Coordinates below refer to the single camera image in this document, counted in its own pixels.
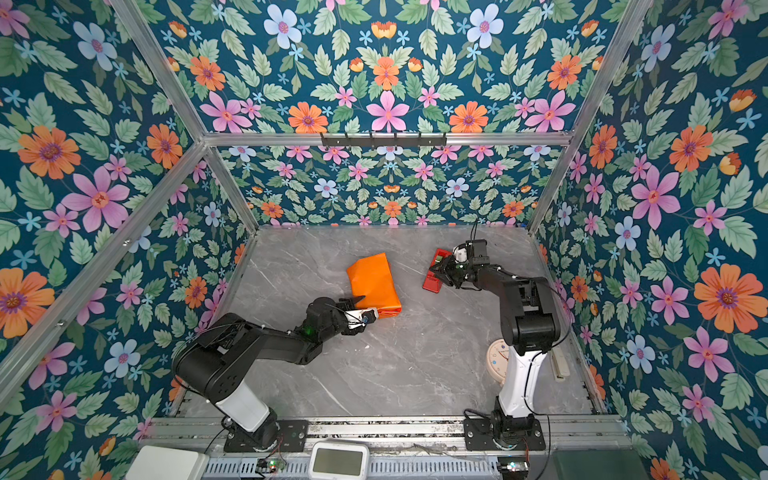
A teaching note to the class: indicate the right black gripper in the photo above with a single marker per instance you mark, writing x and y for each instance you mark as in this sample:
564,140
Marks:
445,274

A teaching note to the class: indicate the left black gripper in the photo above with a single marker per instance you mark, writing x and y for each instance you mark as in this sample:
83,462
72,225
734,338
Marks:
344,304

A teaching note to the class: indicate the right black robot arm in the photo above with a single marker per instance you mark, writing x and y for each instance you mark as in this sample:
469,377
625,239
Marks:
530,329

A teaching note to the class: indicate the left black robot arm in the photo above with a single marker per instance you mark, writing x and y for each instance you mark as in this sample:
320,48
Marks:
216,362

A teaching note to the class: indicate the white round clock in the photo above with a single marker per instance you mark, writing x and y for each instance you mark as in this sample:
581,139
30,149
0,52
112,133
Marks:
497,358

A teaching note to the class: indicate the white display device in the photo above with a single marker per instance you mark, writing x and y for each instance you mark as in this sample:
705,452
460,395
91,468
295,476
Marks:
339,460

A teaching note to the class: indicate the green mat bottom right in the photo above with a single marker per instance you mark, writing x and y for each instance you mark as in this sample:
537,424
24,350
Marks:
599,464

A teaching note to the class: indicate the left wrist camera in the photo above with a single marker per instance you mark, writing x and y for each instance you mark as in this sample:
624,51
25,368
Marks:
361,318

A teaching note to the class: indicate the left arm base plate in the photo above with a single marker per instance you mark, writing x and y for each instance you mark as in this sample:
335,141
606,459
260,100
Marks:
288,436

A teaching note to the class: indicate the black hook rail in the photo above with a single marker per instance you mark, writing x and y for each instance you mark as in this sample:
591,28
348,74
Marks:
371,140

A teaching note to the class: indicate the white remote by wall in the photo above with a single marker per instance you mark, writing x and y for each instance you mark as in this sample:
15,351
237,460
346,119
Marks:
559,365

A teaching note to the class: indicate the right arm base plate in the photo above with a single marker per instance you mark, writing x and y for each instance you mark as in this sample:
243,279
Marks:
508,434

